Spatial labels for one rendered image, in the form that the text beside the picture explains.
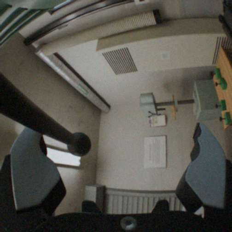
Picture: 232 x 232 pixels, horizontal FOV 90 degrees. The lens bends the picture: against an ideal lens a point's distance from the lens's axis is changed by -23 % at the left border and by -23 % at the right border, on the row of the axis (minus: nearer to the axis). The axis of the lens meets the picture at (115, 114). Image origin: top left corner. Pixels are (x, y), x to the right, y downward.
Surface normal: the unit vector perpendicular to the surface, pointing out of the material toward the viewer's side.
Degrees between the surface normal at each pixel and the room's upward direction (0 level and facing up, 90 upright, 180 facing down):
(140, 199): 86
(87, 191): 90
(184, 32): 90
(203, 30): 90
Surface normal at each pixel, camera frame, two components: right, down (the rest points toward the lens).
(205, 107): -0.36, -0.37
